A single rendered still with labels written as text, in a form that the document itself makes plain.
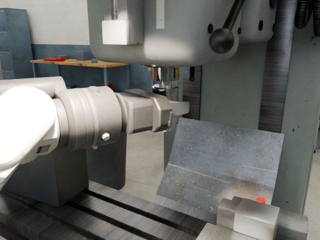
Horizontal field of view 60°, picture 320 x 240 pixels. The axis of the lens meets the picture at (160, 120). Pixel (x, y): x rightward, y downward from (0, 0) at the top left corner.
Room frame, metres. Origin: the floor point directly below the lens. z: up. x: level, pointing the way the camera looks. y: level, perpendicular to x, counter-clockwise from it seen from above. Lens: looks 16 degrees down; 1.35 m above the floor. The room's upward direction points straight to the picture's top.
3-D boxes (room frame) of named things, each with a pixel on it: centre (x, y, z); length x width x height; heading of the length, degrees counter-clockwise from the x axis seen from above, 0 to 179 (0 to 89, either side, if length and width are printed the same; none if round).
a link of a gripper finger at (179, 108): (0.45, -0.03, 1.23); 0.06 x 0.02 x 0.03; 126
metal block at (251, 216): (0.39, -0.16, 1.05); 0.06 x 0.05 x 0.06; 60
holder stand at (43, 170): (0.70, 0.33, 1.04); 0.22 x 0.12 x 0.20; 66
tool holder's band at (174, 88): (0.48, -0.01, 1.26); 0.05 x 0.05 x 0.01
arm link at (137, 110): (0.42, 0.06, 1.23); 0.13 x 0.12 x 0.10; 36
